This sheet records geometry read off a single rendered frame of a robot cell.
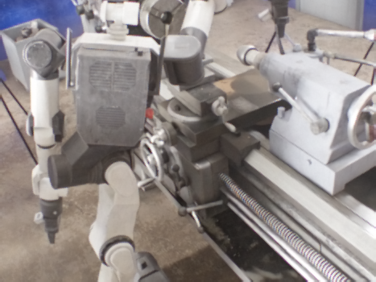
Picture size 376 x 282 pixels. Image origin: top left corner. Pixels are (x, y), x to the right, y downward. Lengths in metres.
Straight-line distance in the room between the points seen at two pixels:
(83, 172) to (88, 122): 0.20
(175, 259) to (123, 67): 1.46
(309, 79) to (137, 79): 0.60
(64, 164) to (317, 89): 0.85
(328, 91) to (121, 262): 0.95
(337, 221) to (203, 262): 1.14
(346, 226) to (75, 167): 0.86
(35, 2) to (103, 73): 4.67
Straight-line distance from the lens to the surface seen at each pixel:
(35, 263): 2.66
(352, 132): 1.36
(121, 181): 1.45
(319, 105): 1.47
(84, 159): 1.39
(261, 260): 1.85
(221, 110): 1.60
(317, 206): 1.45
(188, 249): 2.46
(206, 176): 1.72
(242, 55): 1.82
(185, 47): 1.32
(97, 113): 1.25
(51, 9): 5.87
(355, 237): 1.37
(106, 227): 1.59
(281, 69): 1.59
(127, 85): 1.19
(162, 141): 1.71
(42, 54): 1.29
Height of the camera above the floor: 1.81
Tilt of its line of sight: 32 degrees down
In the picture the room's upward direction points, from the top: 7 degrees counter-clockwise
